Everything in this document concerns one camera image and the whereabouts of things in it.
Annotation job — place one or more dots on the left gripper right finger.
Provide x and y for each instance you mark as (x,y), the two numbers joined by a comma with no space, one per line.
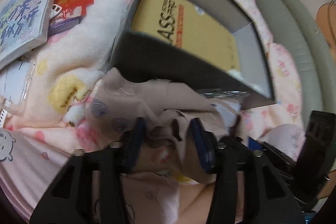
(205,145)

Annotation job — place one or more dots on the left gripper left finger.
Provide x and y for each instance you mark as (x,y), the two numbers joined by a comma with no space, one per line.
(132,141)

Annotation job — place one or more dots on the clear plastic pouch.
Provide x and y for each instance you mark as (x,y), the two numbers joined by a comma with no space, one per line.
(16,80)

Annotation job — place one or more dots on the Shin-chan bead art kit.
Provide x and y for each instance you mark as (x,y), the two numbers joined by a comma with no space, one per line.
(24,26)

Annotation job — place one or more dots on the white fluffy plush ball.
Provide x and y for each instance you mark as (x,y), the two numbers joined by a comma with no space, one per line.
(239,76)

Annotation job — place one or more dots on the pink cartoon print blanket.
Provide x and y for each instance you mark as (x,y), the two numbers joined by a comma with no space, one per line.
(68,69)

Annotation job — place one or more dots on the black storage box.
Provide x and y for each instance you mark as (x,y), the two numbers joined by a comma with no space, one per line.
(140,57)

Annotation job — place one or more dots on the grey sofa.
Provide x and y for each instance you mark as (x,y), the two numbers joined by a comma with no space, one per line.
(293,27)

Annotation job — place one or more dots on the red envelope packet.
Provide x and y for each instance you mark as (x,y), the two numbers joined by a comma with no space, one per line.
(71,9)

